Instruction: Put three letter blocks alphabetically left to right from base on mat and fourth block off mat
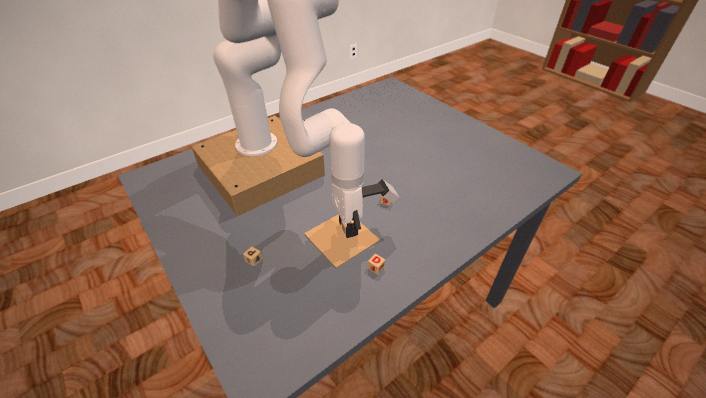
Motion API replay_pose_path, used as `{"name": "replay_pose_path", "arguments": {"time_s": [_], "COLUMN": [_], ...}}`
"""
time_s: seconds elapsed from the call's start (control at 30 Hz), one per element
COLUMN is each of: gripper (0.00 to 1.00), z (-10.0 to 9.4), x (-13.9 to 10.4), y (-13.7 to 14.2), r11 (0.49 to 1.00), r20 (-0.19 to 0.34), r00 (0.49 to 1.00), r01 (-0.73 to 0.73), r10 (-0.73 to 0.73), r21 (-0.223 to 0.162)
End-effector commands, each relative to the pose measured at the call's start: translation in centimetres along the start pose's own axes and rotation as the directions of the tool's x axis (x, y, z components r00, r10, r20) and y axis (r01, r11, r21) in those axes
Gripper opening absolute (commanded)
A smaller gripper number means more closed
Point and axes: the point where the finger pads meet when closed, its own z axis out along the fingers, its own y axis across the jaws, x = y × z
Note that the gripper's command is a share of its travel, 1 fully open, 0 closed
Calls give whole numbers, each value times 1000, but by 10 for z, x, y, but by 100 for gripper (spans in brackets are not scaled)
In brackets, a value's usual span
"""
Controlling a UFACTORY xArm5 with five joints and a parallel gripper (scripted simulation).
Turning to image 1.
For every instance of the orange flat mat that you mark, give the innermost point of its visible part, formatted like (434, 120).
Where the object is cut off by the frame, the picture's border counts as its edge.
(330, 239)

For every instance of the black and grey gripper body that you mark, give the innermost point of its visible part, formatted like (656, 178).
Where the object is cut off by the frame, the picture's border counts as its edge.
(346, 201)

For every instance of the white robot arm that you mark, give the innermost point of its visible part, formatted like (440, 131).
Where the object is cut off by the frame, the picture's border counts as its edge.
(293, 26)

